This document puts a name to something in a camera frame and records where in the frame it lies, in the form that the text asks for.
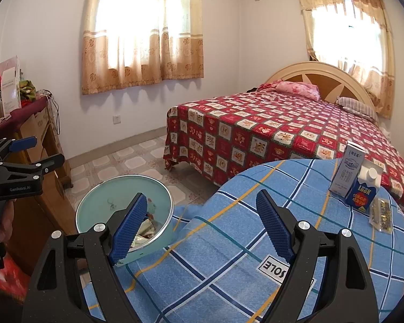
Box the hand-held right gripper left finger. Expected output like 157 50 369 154
22 192 149 323

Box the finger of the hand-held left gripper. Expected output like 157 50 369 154
0 136 37 162
0 154 65 183

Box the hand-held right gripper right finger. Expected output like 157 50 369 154
256 189 379 323

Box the yellow wrapper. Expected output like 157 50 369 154
131 210 162 252

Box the light blue trash bin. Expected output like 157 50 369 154
75 174 175 267

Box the person's left hand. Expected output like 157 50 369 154
0 203 16 243

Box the wooden cabinet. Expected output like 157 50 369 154
0 103 71 276

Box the dark red cloth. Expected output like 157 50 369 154
0 94 49 136

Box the green yellow cloth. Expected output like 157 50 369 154
18 81 37 101

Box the blue plaid cloth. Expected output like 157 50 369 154
79 157 404 323

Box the white paper box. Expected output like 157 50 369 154
0 57 22 117

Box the red bag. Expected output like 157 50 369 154
0 256 32 290

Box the tall white carton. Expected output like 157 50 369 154
329 142 366 198

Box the blue milk carton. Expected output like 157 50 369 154
345 166 382 208

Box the red checked bed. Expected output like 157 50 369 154
163 89 404 236

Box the clear plastic wrapper packet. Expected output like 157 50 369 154
368 197 394 233

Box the pink floral pillow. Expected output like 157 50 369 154
274 81 320 101

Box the striped pillow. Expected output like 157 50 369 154
336 97 379 122

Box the wide beige window curtain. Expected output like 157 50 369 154
81 0 204 95

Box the cream wooden headboard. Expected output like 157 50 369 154
264 61 378 115

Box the narrow beige window curtain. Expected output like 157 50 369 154
297 0 395 119

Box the white cable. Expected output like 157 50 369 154
37 89 62 136

